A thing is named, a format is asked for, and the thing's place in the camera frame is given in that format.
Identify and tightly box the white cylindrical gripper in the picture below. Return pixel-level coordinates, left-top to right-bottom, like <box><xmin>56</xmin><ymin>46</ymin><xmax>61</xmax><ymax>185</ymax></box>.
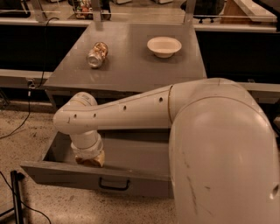
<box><xmin>71</xmin><ymin>141</ymin><xmax>105</xmax><ymax>167</ymax></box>

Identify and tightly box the black hanging cable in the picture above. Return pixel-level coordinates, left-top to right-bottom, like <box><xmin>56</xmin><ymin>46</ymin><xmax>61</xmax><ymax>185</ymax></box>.
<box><xmin>0</xmin><ymin>17</ymin><xmax>60</xmax><ymax>140</ymax></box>

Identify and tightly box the black office chair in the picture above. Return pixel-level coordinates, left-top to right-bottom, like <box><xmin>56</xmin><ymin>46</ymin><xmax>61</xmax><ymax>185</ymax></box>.
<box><xmin>192</xmin><ymin>0</ymin><xmax>225</xmax><ymax>24</ymax></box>

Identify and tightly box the black tripod leg left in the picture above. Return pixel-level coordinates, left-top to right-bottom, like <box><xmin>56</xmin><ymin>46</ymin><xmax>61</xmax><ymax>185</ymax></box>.
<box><xmin>0</xmin><ymin>171</ymin><xmax>24</xmax><ymax>224</ymax></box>

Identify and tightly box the black drawer handle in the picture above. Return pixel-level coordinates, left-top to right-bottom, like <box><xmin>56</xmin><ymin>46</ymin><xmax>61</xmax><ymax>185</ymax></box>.
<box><xmin>98</xmin><ymin>178</ymin><xmax>130</xmax><ymax>192</ymax></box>

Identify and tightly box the white paper bowl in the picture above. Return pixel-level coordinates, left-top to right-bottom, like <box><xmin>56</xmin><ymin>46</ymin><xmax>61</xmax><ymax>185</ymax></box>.
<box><xmin>147</xmin><ymin>37</ymin><xmax>182</xmax><ymax>59</ymax></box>

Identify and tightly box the grey open top drawer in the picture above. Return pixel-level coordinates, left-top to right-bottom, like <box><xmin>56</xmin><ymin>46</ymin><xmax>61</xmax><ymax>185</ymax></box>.
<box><xmin>21</xmin><ymin>129</ymin><xmax>173</xmax><ymax>198</ymax></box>

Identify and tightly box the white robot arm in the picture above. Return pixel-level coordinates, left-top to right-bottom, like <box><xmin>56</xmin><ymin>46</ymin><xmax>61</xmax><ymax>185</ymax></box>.
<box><xmin>53</xmin><ymin>78</ymin><xmax>280</xmax><ymax>224</ymax></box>

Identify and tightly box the silver crushed can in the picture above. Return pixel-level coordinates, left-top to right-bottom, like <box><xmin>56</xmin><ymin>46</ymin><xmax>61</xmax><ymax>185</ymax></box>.
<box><xmin>87</xmin><ymin>42</ymin><xmax>109</xmax><ymax>68</ymax></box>

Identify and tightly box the black floor cable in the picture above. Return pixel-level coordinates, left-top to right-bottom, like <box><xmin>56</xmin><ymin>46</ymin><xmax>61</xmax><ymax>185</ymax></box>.
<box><xmin>0</xmin><ymin>171</ymin><xmax>53</xmax><ymax>224</ymax></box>

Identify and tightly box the grey horizontal rail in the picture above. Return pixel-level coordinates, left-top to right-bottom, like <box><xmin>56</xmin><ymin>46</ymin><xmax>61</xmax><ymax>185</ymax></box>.
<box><xmin>0</xmin><ymin>69</ymin><xmax>52</xmax><ymax>88</ymax></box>

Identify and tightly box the wooden box background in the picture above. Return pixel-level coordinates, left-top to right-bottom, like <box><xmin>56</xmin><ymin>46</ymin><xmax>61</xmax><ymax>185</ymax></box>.
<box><xmin>220</xmin><ymin>0</ymin><xmax>277</xmax><ymax>25</ymax></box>

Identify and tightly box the grey cabinet counter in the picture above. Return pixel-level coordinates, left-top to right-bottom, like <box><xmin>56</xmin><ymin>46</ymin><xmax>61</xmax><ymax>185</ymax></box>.
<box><xmin>44</xmin><ymin>22</ymin><xmax>207</xmax><ymax>108</ymax></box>

